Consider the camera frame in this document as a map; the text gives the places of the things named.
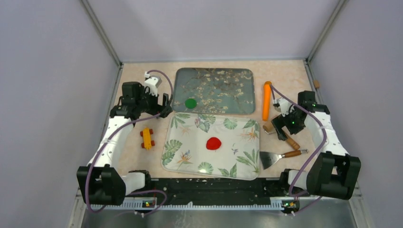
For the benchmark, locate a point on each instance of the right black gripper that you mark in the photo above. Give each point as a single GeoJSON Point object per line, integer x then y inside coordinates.
{"type": "Point", "coordinates": [280, 121]}

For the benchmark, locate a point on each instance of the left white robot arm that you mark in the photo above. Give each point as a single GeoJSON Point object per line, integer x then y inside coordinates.
{"type": "Point", "coordinates": [99, 181]}

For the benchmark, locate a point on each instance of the green dough disc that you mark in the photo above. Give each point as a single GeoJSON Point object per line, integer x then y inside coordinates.
{"type": "Point", "coordinates": [190, 103]}

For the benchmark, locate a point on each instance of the yellow red toy car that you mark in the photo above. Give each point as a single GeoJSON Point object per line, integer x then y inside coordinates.
{"type": "Point", "coordinates": [146, 135]}

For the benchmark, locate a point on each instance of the red dough piece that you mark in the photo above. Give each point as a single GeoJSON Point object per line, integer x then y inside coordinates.
{"type": "Point", "coordinates": [213, 143]}

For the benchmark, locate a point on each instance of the white leaf pattern tray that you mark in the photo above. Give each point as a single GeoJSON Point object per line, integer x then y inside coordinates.
{"type": "Point", "coordinates": [185, 147]}

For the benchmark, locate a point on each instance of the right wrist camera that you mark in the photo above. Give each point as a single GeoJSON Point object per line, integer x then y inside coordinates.
{"type": "Point", "coordinates": [283, 106]}

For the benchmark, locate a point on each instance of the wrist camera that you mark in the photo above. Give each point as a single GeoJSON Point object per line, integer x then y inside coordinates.
{"type": "Point", "coordinates": [283, 106]}
{"type": "Point", "coordinates": [151, 83]}

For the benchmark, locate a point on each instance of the wooden rolling pin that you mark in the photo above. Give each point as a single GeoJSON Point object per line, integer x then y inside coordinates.
{"type": "Point", "coordinates": [269, 128]}

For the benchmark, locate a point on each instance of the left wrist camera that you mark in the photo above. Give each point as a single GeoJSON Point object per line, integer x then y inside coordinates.
{"type": "Point", "coordinates": [151, 83]}

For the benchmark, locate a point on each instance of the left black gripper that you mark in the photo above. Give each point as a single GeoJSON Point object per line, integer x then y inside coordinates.
{"type": "Point", "coordinates": [158, 109]}

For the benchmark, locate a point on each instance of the teal blossom pattern tray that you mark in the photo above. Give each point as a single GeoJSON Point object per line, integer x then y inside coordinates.
{"type": "Point", "coordinates": [216, 90]}

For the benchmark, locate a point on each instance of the orange toy carrot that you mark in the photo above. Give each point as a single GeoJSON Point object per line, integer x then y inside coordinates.
{"type": "Point", "coordinates": [266, 100]}

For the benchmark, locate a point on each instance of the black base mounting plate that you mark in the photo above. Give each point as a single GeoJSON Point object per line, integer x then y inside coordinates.
{"type": "Point", "coordinates": [217, 191]}

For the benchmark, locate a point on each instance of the metal scraper wooden handle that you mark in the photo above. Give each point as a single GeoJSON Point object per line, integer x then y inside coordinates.
{"type": "Point", "coordinates": [268, 159]}

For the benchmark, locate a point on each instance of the small wooden block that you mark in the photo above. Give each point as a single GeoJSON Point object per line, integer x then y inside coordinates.
{"type": "Point", "coordinates": [316, 84]}

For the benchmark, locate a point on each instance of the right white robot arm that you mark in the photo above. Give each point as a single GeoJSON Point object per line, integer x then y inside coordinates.
{"type": "Point", "coordinates": [335, 172]}

